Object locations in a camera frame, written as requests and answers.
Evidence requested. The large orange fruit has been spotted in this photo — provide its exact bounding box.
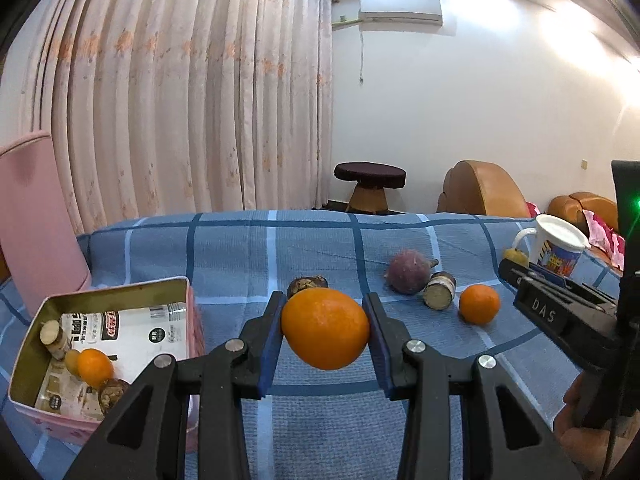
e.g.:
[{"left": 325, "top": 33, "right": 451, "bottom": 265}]
[{"left": 281, "top": 288, "right": 370, "bottom": 370}]

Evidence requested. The person's right hand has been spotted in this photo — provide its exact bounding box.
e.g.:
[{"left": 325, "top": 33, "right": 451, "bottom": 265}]
[{"left": 553, "top": 373, "right": 639, "bottom": 479}]

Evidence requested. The small orange tangerine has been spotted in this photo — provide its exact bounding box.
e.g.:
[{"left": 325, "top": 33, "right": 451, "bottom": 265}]
[{"left": 77, "top": 349, "right": 114, "bottom": 390}]

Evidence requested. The dark brown water chestnut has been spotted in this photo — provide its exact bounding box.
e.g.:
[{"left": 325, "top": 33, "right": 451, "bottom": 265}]
[{"left": 286, "top": 275, "right": 329, "bottom": 299}]

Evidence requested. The brown leather sofa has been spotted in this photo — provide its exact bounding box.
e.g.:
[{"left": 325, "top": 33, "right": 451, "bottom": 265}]
[{"left": 547, "top": 192, "right": 625, "bottom": 271}]

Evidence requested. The small yellow longan fruit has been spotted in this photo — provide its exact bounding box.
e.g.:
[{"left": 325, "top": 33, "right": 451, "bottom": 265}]
[{"left": 502, "top": 248, "right": 529, "bottom": 266}]

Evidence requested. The white printed mug with lid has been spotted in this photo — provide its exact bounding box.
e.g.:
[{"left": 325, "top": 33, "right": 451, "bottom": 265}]
[{"left": 511, "top": 214, "right": 591, "bottom": 278}]

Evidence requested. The round orange tangerine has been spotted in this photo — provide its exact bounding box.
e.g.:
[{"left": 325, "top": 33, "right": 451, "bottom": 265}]
[{"left": 459, "top": 284, "right": 500, "bottom": 326}]

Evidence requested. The blue plaid tablecloth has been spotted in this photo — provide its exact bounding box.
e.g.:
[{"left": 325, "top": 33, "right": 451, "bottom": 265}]
[{"left": 0, "top": 209, "right": 626, "bottom": 480}]

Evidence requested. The pink tin lid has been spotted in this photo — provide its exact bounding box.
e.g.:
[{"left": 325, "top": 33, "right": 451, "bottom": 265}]
[{"left": 1, "top": 131, "right": 91, "bottom": 315}]

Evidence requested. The white wall air conditioner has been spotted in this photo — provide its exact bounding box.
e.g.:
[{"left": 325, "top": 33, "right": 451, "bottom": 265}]
[{"left": 359, "top": 0, "right": 442, "bottom": 26}]

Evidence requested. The brown water chestnut in box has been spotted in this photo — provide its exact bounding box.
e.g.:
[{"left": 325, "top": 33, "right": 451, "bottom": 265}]
[{"left": 98, "top": 378, "right": 130, "bottom": 416}]

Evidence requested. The pink floral cushion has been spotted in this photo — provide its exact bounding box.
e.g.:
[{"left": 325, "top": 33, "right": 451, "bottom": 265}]
[{"left": 582, "top": 209, "right": 626, "bottom": 271}]

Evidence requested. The purple passion fruit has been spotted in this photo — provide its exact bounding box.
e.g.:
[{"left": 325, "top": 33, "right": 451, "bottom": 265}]
[{"left": 385, "top": 249, "right": 439, "bottom": 295}]

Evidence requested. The dark round stool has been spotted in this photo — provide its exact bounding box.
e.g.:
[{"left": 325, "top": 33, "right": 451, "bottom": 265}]
[{"left": 334, "top": 162, "right": 407, "bottom": 214}]

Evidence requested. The air conditioner power cord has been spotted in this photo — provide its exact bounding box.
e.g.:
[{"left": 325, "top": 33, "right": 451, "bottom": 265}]
[{"left": 357, "top": 22, "right": 367, "bottom": 85}]

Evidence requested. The small tan fruit in box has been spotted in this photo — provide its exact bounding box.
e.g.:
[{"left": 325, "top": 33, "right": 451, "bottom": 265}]
[{"left": 64, "top": 349, "right": 80, "bottom": 377}]

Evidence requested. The brown leather armchair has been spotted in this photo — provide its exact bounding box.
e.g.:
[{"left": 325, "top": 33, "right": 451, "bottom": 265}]
[{"left": 436, "top": 160, "right": 530, "bottom": 218}]

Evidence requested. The pink tin box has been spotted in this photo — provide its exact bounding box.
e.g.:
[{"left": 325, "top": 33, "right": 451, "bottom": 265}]
[{"left": 9, "top": 276, "right": 204, "bottom": 445}]

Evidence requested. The pink floral curtain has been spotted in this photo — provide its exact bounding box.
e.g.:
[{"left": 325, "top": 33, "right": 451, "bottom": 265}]
[{"left": 1, "top": 0, "right": 336, "bottom": 233}]

